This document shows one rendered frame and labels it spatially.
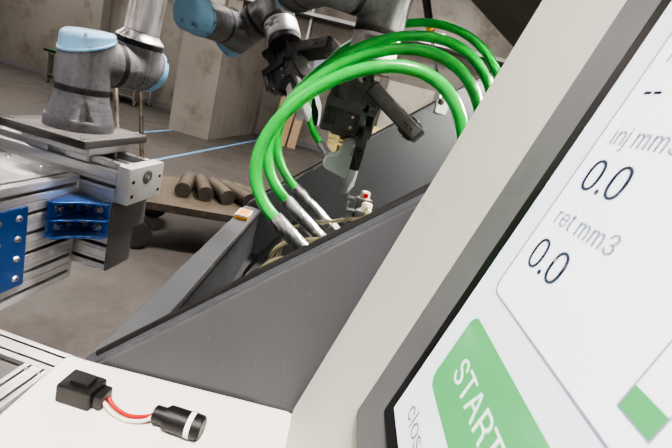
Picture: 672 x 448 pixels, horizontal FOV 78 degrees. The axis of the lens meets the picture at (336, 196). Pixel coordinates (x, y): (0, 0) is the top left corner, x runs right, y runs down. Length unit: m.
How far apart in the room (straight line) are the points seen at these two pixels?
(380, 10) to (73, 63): 0.73
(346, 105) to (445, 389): 0.52
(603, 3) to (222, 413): 0.40
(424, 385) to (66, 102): 1.04
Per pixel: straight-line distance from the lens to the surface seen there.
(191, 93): 7.31
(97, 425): 0.42
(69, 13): 11.55
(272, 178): 0.54
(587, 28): 0.25
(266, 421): 0.43
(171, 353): 0.44
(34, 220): 1.08
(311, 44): 0.87
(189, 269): 0.71
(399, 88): 8.32
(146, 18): 1.22
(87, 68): 1.13
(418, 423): 0.18
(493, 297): 0.17
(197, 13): 0.89
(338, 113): 0.65
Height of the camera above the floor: 1.27
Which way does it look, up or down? 14 degrees down
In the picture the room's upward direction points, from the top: 15 degrees clockwise
